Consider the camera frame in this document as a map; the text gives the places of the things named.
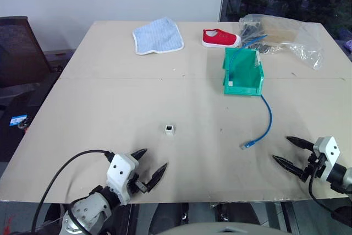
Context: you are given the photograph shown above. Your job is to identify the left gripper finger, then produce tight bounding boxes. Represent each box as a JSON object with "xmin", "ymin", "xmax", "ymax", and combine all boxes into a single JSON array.
[
  {"xmin": 130, "ymin": 148, "xmax": 150, "ymax": 162},
  {"xmin": 146, "ymin": 162, "xmax": 169, "ymax": 193}
]

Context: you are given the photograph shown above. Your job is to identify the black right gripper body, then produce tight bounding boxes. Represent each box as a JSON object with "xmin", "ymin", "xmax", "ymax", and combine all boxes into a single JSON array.
[{"xmin": 300, "ymin": 149, "xmax": 326, "ymax": 183}]

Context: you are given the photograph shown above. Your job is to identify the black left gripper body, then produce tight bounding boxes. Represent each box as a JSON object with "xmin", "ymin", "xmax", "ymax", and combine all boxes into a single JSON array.
[{"xmin": 128, "ymin": 173, "xmax": 150, "ymax": 194}]

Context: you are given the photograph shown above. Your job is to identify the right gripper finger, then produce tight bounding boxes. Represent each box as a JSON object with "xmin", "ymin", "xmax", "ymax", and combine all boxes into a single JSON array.
[
  {"xmin": 285, "ymin": 135, "xmax": 315, "ymax": 151},
  {"xmin": 272, "ymin": 155, "xmax": 305, "ymax": 178}
]

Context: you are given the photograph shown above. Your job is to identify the small white cube adapter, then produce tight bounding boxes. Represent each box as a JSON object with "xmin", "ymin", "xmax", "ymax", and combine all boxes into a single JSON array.
[{"xmin": 164, "ymin": 123, "xmax": 176, "ymax": 137}]

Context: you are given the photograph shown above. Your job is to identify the grey rounded robot body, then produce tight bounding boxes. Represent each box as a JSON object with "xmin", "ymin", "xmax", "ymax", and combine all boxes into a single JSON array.
[{"xmin": 156, "ymin": 220, "xmax": 287, "ymax": 235}]

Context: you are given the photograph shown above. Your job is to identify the green plastic storage bin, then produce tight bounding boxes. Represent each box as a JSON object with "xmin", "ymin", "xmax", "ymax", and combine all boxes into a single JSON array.
[{"xmin": 221, "ymin": 46, "xmax": 266, "ymax": 97}]

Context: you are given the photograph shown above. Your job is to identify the clear plastic bag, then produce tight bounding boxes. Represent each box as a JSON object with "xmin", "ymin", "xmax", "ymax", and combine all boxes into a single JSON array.
[{"xmin": 238, "ymin": 13, "xmax": 325, "ymax": 71}]

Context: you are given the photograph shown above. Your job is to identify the light blue striped cloth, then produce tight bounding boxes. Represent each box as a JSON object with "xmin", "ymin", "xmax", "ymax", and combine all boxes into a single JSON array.
[{"xmin": 132, "ymin": 17, "xmax": 185, "ymax": 56}]

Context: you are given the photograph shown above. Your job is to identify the black parts in bag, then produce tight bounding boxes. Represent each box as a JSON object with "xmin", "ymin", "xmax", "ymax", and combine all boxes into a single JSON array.
[{"xmin": 240, "ymin": 21, "xmax": 265, "ymax": 43}]

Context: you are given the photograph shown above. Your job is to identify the blue label card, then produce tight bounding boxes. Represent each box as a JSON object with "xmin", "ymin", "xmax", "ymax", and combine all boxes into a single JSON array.
[{"xmin": 10, "ymin": 114, "xmax": 30, "ymax": 127}]

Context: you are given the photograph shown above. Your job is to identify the red child's sneaker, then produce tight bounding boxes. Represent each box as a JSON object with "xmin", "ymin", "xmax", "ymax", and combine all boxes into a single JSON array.
[{"xmin": 202, "ymin": 28, "xmax": 243, "ymax": 48}]

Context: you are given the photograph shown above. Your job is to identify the dark glass window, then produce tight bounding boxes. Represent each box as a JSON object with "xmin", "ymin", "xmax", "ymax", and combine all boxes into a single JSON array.
[{"xmin": 219, "ymin": 0, "xmax": 352, "ymax": 63}]

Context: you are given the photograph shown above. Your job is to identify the dark office chair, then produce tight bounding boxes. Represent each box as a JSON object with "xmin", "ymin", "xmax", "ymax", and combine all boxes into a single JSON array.
[{"xmin": 0, "ymin": 15, "xmax": 53, "ymax": 89}]

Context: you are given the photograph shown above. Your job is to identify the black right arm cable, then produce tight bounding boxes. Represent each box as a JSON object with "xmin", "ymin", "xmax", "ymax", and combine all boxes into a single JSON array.
[{"xmin": 308, "ymin": 159, "xmax": 352, "ymax": 221}]

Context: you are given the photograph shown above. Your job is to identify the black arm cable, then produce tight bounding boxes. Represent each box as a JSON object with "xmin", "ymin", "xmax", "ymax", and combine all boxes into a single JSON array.
[
  {"xmin": 30, "ymin": 149, "xmax": 114, "ymax": 235},
  {"xmin": 308, "ymin": 159, "xmax": 352, "ymax": 221}
]

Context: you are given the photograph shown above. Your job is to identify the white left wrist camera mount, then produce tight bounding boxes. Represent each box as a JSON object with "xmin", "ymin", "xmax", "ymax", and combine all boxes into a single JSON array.
[{"xmin": 106, "ymin": 152, "xmax": 139, "ymax": 206}]

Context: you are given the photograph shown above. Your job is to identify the blue Ethernet cable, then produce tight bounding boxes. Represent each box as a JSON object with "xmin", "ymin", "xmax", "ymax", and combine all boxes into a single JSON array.
[{"xmin": 228, "ymin": 34, "xmax": 273, "ymax": 151}]

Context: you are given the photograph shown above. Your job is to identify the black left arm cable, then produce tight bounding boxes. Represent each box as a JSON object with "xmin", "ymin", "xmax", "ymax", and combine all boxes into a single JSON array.
[{"xmin": 30, "ymin": 149, "xmax": 114, "ymax": 235}]

